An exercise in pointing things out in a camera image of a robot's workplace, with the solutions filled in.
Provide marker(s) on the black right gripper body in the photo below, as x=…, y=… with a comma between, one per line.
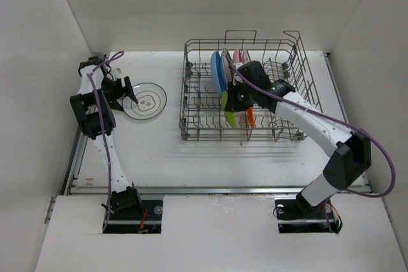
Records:
x=242, y=96

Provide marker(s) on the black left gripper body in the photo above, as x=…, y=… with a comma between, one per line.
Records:
x=113, y=89

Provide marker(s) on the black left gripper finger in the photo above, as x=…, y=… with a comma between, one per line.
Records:
x=128, y=88
x=117, y=107

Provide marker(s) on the white plate green rim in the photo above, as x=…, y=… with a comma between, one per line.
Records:
x=151, y=101

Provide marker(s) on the blue plate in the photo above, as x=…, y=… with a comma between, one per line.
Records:
x=217, y=73

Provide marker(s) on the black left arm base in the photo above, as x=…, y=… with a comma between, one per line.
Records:
x=146, y=220

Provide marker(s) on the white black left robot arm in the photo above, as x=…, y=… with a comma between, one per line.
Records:
x=93, y=106

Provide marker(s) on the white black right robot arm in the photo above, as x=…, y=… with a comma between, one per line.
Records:
x=349, y=152

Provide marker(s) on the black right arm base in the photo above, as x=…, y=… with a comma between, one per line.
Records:
x=320, y=219

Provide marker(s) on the white plate dark patterned rim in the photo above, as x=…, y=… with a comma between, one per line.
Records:
x=226, y=64

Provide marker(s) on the white plate orange sunburst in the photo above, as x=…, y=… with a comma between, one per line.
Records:
x=246, y=55

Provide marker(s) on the pink plate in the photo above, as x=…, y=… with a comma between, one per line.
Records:
x=238, y=56

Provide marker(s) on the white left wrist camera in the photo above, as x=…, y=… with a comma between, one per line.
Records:
x=116, y=71

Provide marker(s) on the grey wire dish rack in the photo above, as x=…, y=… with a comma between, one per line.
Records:
x=214, y=103

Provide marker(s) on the aluminium front rail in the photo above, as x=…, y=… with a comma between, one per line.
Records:
x=190, y=190

